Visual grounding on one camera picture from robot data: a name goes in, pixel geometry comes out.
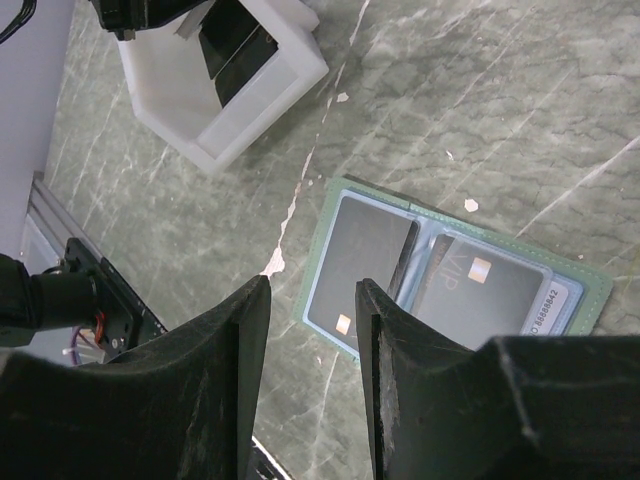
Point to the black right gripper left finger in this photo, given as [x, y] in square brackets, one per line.
[43, 434]

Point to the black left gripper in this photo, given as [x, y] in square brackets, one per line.
[125, 18]

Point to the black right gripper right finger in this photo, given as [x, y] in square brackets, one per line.
[519, 407]

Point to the grey credit card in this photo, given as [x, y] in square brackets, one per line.
[547, 312]

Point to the green card holder wallet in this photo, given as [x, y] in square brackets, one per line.
[589, 289]

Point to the black credit card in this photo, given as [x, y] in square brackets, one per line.
[367, 238]

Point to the black cards in tray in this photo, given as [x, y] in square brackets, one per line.
[235, 47]

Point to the white card tray box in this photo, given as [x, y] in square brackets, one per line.
[172, 94]

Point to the aluminium frame profile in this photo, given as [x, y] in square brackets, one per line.
[52, 241]

